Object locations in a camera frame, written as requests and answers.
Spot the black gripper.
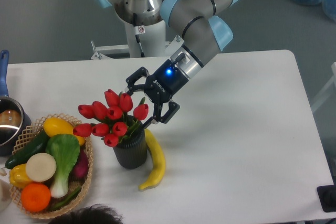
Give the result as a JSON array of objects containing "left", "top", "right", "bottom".
[{"left": 125, "top": 60, "right": 188, "bottom": 129}]

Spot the red tulip bouquet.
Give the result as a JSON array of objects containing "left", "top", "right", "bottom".
[{"left": 73, "top": 89, "right": 149, "bottom": 147}]

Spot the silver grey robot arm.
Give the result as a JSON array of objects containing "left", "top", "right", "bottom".
[{"left": 95, "top": 0, "right": 238, "bottom": 127}]

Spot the dark grey ribbed vase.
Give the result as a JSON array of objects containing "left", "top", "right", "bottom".
[{"left": 113, "top": 115, "right": 147, "bottom": 169}]

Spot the yellow banana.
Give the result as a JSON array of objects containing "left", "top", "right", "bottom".
[{"left": 138, "top": 129, "right": 166, "bottom": 191}]

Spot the green bok choy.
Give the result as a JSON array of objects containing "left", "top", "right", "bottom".
[{"left": 46, "top": 134, "right": 80, "bottom": 198}]

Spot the yellow squash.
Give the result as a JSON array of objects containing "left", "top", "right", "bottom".
[{"left": 43, "top": 117, "right": 74, "bottom": 137}]

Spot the purple sweet potato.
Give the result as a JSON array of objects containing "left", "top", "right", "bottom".
[{"left": 72, "top": 149, "right": 89, "bottom": 179}]

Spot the green chili pepper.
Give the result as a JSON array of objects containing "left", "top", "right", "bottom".
[{"left": 49, "top": 187, "right": 81, "bottom": 211}]

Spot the dark green cucumber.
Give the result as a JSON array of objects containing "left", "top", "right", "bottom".
[{"left": 5, "top": 130, "right": 50, "bottom": 169}]

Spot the woven wicker basket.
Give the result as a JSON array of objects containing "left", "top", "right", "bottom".
[{"left": 10, "top": 113, "right": 93, "bottom": 220}]

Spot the black haired head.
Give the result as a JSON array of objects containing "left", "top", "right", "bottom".
[{"left": 49, "top": 204, "right": 123, "bottom": 224}]

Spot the orange fruit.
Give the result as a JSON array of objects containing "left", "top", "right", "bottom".
[{"left": 20, "top": 183, "right": 51, "bottom": 212}]

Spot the yellow bell pepper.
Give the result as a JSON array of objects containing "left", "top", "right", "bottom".
[{"left": 9, "top": 164, "right": 33, "bottom": 189}]

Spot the garlic clove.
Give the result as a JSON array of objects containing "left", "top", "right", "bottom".
[{"left": 0, "top": 168, "right": 7, "bottom": 177}]

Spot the white plate at left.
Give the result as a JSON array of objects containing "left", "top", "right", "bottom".
[{"left": 0, "top": 180, "right": 12, "bottom": 212}]

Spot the black device at edge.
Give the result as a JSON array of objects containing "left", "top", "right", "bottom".
[{"left": 317, "top": 185, "right": 335, "bottom": 212}]

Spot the white metal base frame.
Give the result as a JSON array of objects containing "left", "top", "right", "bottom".
[{"left": 91, "top": 35, "right": 184, "bottom": 60}]

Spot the blue handled saucepan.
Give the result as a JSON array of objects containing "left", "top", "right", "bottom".
[{"left": 1, "top": 50, "right": 31, "bottom": 156}]

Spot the white frame at right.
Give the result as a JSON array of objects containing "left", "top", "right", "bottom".
[{"left": 311, "top": 62, "right": 335, "bottom": 113}]

